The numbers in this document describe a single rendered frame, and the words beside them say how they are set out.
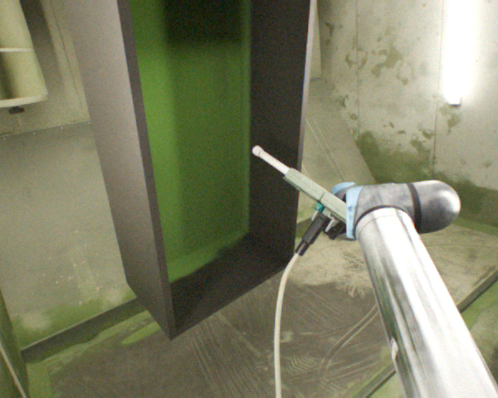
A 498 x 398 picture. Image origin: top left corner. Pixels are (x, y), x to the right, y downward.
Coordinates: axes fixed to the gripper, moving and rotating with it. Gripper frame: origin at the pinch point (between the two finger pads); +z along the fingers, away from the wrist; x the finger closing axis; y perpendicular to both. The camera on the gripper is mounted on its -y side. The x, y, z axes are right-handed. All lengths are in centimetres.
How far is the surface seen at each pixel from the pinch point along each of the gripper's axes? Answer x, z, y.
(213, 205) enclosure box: 51, -20, 29
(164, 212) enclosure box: 52, 2, 39
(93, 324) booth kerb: 72, -23, 122
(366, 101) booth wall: 90, -167, -81
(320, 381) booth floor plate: -24, -48, 59
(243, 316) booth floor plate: 25, -65, 75
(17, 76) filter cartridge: 144, 34, 34
